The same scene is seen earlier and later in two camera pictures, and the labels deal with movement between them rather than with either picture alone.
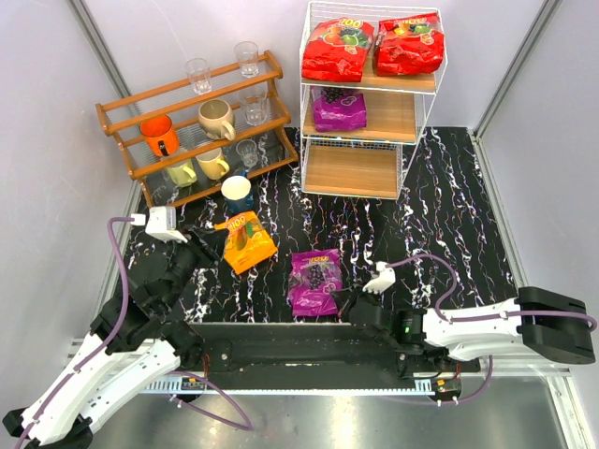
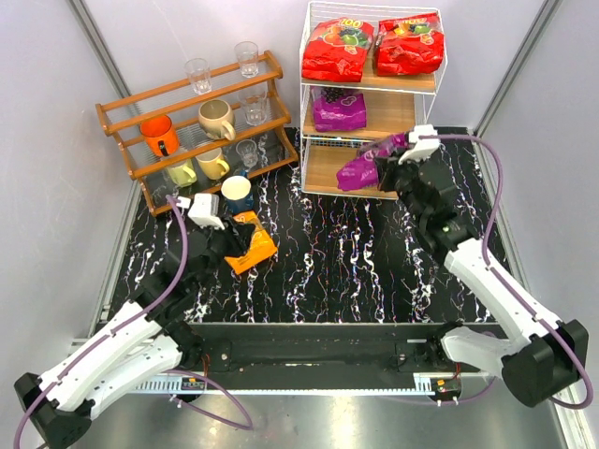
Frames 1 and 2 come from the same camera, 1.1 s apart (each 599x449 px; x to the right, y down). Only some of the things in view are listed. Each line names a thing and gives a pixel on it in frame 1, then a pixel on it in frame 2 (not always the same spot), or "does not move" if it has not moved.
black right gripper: (355, 305) → (390, 170)
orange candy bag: (247, 242) does not move
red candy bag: (335, 50) does not move
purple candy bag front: (314, 276) → (362, 171)
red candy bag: (412, 45) does not move
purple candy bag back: (338, 108) does not move
